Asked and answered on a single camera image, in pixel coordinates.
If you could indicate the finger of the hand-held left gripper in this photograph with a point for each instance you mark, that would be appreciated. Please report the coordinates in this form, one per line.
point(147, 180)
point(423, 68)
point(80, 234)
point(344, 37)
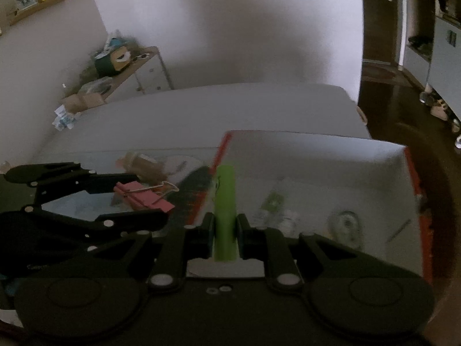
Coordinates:
point(90, 182)
point(126, 220)

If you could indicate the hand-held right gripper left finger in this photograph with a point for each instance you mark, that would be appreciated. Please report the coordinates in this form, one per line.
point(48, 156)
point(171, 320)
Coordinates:
point(209, 232)

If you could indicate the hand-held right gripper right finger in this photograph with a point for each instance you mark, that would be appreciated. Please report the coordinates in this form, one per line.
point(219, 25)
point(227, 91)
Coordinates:
point(243, 234)

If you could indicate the pink binder clip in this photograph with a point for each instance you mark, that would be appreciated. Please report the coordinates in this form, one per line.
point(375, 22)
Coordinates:
point(144, 202)

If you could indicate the green tube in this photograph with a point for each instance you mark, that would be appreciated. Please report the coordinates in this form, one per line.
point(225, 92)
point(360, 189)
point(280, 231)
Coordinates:
point(225, 205)

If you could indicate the red cardboard box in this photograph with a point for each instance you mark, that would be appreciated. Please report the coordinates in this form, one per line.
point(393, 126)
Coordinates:
point(306, 158)

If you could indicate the white oval case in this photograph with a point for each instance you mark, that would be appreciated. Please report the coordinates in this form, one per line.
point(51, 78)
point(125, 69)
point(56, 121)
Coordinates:
point(345, 223)

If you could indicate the small green packet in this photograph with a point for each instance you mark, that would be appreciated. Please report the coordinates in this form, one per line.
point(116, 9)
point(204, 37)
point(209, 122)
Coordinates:
point(272, 202)

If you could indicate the pink bottle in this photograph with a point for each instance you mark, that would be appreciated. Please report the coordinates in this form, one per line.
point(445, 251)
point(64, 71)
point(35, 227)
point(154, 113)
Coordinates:
point(144, 168)

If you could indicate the white cream tube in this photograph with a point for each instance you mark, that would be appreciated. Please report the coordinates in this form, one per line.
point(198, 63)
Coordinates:
point(65, 118)

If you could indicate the brown cardboard box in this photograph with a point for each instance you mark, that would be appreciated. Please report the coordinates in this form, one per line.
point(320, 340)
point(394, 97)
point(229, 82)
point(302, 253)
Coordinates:
point(82, 102)

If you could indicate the white bedside cabinet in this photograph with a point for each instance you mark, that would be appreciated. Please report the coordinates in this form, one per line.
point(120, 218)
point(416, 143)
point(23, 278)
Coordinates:
point(144, 75)

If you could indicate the green tissue box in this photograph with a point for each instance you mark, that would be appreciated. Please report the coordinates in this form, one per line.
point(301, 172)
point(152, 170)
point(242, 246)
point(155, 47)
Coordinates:
point(111, 62)

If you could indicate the white sunglasses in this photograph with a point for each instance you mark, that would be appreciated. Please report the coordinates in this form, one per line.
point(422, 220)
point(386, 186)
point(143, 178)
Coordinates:
point(141, 57)

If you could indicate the thin grey stick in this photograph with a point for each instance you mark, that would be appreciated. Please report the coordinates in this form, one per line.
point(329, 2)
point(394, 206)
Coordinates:
point(399, 229)

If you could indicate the beige shoe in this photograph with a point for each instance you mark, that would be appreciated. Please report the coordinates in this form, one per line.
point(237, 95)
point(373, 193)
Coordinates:
point(441, 110)

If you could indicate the black and white shoe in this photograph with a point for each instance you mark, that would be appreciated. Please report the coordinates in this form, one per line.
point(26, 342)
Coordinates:
point(457, 126)

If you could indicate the dark wooden door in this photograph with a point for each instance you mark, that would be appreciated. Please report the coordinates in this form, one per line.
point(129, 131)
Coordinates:
point(381, 25)

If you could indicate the grey wardrobe cabinet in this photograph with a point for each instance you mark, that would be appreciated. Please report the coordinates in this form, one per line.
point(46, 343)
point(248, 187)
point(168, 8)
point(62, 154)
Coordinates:
point(443, 57)

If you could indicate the wooden wall shelf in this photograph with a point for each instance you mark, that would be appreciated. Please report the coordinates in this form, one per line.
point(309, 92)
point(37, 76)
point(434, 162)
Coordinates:
point(39, 6)

